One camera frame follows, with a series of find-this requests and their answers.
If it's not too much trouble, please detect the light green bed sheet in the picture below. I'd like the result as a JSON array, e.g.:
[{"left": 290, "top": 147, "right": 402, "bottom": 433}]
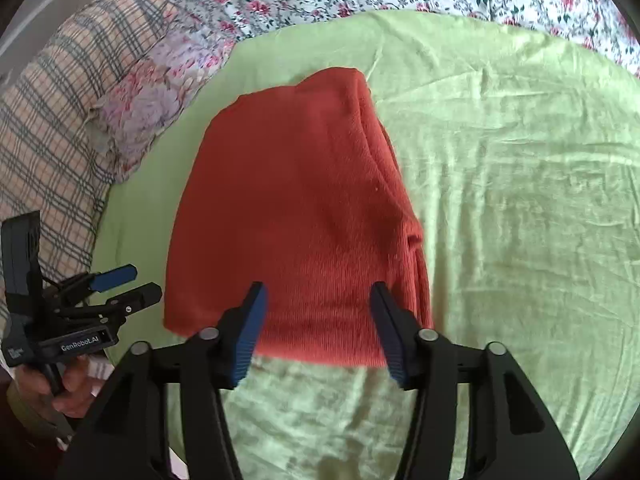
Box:
[{"left": 92, "top": 11, "right": 639, "bottom": 478}]

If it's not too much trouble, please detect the plaid checked pillow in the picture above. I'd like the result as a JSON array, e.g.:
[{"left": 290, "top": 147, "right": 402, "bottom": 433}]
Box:
[{"left": 1, "top": 0, "right": 171, "bottom": 280}]

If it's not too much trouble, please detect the person's left hand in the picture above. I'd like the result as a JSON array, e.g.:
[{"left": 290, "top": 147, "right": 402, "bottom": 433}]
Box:
[{"left": 14, "top": 356, "right": 104, "bottom": 422}]

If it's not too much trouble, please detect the pink floral pillow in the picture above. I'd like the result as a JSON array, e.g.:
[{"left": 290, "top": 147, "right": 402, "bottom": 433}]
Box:
[{"left": 85, "top": 15, "right": 236, "bottom": 183}]

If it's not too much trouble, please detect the red-orange knit sweater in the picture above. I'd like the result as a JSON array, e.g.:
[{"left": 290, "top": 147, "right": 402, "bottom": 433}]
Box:
[{"left": 164, "top": 67, "right": 432, "bottom": 367}]

